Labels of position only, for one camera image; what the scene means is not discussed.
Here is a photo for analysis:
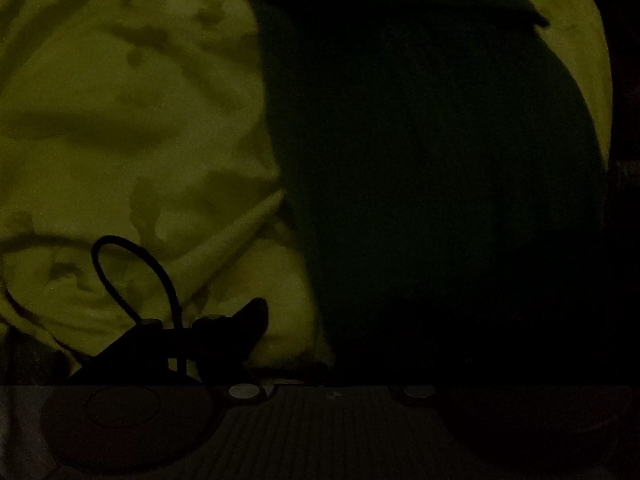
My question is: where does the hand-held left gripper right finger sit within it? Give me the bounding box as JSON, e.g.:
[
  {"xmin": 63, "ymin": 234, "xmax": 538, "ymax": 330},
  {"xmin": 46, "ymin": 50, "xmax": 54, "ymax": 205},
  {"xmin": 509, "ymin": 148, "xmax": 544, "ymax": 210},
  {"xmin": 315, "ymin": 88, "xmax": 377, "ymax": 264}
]
[{"xmin": 380, "ymin": 296, "xmax": 608, "ymax": 387}]

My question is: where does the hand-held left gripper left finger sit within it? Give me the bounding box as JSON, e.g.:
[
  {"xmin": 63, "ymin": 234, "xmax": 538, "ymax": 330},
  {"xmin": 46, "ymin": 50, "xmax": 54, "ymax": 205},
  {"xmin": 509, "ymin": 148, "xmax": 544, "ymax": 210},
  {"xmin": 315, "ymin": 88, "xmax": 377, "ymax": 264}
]
[{"xmin": 69, "ymin": 297, "xmax": 271, "ymax": 387}]

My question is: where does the dark green garment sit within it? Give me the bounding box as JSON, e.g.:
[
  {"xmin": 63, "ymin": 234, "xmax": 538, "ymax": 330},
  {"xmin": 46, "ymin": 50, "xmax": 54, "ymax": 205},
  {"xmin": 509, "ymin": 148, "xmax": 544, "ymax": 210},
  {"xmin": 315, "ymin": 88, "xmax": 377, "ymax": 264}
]
[{"xmin": 239, "ymin": 0, "xmax": 609, "ymax": 386}]

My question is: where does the light leaf-patterned bed sheet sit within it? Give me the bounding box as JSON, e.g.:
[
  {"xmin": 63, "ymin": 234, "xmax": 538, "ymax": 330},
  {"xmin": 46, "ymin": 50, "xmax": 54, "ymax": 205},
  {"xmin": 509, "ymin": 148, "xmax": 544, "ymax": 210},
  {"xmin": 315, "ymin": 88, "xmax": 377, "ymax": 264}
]
[{"xmin": 0, "ymin": 0, "xmax": 615, "ymax": 378}]

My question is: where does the black cable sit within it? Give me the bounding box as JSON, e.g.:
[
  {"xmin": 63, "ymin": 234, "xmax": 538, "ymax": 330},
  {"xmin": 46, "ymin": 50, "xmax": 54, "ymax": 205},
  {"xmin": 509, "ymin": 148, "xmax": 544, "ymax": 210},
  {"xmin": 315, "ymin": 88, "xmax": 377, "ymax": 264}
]
[{"xmin": 92, "ymin": 235, "xmax": 185, "ymax": 376}]

